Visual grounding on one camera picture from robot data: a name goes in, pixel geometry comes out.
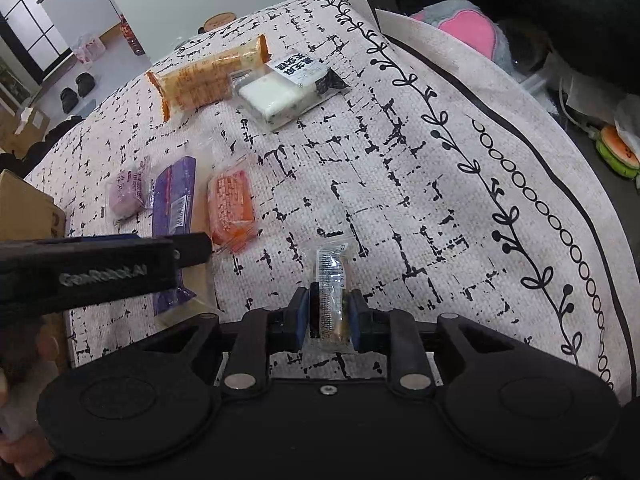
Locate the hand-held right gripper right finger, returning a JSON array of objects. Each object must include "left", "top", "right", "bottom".
[{"left": 349, "top": 289, "right": 506, "bottom": 393}]

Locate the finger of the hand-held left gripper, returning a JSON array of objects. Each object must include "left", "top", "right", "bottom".
[{"left": 170, "top": 232, "right": 212, "bottom": 267}]

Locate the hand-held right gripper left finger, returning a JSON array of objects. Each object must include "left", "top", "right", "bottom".
[{"left": 142, "top": 286, "right": 311, "bottom": 393}]

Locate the clear packet dark snack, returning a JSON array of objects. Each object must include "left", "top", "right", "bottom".
[{"left": 306, "top": 242, "right": 353, "bottom": 356}]

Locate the long purple snack packet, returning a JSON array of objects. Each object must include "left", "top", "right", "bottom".
[{"left": 150, "top": 156, "right": 223, "bottom": 328}]

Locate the orange pink snack packet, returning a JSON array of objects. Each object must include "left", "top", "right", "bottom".
[{"left": 206, "top": 157, "right": 261, "bottom": 253}]

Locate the brown cardboard box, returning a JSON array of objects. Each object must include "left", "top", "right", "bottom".
[{"left": 0, "top": 169, "right": 71, "bottom": 376}]

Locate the purple round snack packet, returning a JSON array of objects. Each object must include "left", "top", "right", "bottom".
[{"left": 106, "top": 157, "right": 153, "bottom": 223}]

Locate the orange biscuit packet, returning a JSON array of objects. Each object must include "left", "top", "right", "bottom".
[{"left": 145, "top": 34, "right": 271, "bottom": 122}]

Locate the white cake packet black label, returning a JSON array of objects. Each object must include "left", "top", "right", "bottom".
[{"left": 229, "top": 51, "right": 348, "bottom": 132}]

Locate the person's left hand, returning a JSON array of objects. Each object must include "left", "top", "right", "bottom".
[{"left": 0, "top": 312, "right": 66, "bottom": 441}]

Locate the black clothing pile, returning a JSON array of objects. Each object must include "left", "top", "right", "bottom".
[{"left": 22, "top": 116, "right": 86, "bottom": 171}]

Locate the white black patterned cloth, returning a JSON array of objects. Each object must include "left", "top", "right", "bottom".
[{"left": 25, "top": 0, "right": 631, "bottom": 406}]

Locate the cardboard box with tissue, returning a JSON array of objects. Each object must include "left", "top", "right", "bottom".
[{"left": 0, "top": 107, "right": 51, "bottom": 156}]

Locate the pink plastic bag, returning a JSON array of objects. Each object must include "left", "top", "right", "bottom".
[{"left": 71, "top": 33, "right": 107, "bottom": 63}]

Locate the brown round tub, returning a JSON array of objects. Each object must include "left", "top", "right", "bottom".
[{"left": 202, "top": 11, "right": 237, "bottom": 31}]

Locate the dark framed glass door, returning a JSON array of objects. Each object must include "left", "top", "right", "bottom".
[{"left": 0, "top": 0, "right": 71, "bottom": 78}]

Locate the burger shaped toy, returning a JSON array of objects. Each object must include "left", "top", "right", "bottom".
[{"left": 595, "top": 125, "right": 640, "bottom": 178}]

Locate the pink grey plush toy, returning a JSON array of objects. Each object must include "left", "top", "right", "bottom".
[{"left": 410, "top": 0, "right": 511, "bottom": 68}]

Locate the clear plastic container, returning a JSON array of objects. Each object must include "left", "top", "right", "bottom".
[{"left": 500, "top": 17, "right": 553, "bottom": 81}]

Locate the white plastic bag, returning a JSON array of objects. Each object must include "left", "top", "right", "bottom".
[{"left": 612, "top": 97, "right": 640, "bottom": 156}]

